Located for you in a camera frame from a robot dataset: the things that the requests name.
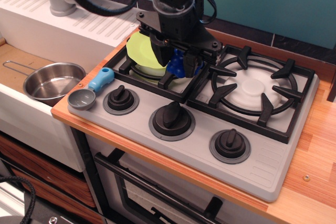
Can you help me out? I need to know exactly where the black middle stove knob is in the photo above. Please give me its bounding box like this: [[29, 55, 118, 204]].
[[149, 101, 196, 142]]

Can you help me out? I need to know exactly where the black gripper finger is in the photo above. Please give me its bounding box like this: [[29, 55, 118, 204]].
[[183, 50, 202, 78], [150, 34, 174, 67]]

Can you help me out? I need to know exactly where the lime green plastic plate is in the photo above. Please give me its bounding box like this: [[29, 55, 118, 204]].
[[126, 31, 165, 69]]

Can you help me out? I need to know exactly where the black left stove knob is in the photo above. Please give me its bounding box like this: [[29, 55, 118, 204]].
[[103, 85, 140, 115]]

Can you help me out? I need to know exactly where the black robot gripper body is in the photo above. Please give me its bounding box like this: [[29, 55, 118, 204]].
[[137, 8, 222, 60]]

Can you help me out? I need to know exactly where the stainless steel pot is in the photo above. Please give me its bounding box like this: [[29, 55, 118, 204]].
[[3, 60, 86, 106]]

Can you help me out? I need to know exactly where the blue toy blueberry cluster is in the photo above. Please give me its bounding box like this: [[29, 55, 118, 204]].
[[166, 49, 204, 78]]

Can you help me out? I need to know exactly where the white toy sink unit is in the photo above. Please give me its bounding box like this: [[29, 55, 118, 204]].
[[1, 0, 139, 172]]

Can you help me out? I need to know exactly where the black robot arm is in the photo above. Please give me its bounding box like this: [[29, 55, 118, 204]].
[[137, 0, 223, 78]]

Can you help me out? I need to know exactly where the wooden drawer front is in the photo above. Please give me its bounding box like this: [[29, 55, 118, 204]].
[[1, 132, 103, 223]]

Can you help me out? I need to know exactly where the oven door with handle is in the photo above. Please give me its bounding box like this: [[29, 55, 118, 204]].
[[94, 148, 268, 223]]

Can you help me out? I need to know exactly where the black right stove knob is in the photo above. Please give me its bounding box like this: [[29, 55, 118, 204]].
[[209, 129, 251, 165]]

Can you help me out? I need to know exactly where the black burner grate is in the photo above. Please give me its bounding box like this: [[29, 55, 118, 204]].
[[105, 27, 211, 103], [187, 45, 319, 144]]

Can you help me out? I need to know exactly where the black right burner grate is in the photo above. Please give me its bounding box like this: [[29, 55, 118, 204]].
[[187, 45, 319, 144]]

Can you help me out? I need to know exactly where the blue grey toy spoon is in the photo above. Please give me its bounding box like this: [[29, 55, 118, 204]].
[[68, 67, 114, 111]]

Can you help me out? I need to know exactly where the black braided cable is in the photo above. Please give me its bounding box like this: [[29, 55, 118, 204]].
[[0, 175, 36, 224]]

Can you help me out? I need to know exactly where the grey toy stove top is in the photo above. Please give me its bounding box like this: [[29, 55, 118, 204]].
[[67, 31, 320, 203]]

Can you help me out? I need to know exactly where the black stove knob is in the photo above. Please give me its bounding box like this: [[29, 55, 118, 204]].
[[209, 129, 251, 165], [103, 85, 140, 115], [149, 101, 196, 142]]

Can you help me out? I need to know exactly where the black left burner grate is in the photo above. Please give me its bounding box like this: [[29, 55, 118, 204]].
[[105, 27, 211, 103]]

